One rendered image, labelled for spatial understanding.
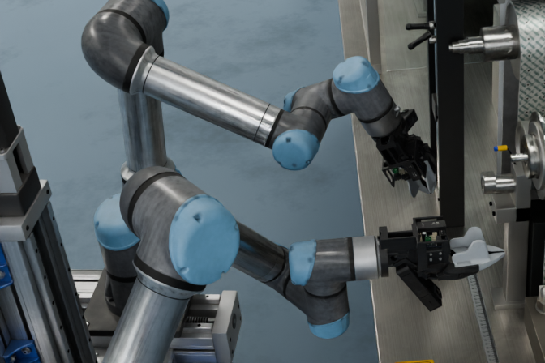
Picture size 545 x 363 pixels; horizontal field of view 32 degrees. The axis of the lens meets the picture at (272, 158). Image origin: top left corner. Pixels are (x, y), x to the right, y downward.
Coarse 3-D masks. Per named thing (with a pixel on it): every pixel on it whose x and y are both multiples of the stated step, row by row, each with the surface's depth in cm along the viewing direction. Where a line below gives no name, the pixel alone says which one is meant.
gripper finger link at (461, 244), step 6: (474, 228) 163; (480, 228) 163; (468, 234) 164; (474, 234) 164; (480, 234) 164; (450, 240) 165; (456, 240) 165; (462, 240) 165; (468, 240) 165; (474, 240) 165; (450, 246) 166; (456, 246) 166; (462, 246) 165; (468, 246) 165; (492, 246) 165; (450, 252) 166; (456, 252) 165; (492, 252) 164
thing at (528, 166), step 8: (528, 136) 159; (528, 144) 157; (536, 144) 157; (528, 152) 157; (536, 152) 157; (528, 160) 158; (536, 160) 157; (528, 168) 159; (536, 168) 157; (528, 176) 159; (536, 176) 159
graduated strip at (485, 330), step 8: (472, 280) 188; (472, 288) 186; (480, 288) 186; (472, 296) 185; (480, 296) 184; (480, 304) 182; (480, 312) 181; (480, 320) 179; (488, 320) 179; (480, 328) 177; (488, 328) 177; (488, 336) 175; (488, 344) 174; (488, 352) 172; (496, 352) 172; (488, 360) 170; (496, 360) 170
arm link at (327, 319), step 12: (288, 288) 173; (300, 288) 171; (288, 300) 175; (300, 300) 171; (312, 300) 167; (324, 300) 165; (336, 300) 166; (312, 312) 168; (324, 312) 167; (336, 312) 167; (348, 312) 170; (312, 324) 170; (324, 324) 168; (336, 324) 169; (348, 324) 172; (324, 336) 171; (336, 336) 171
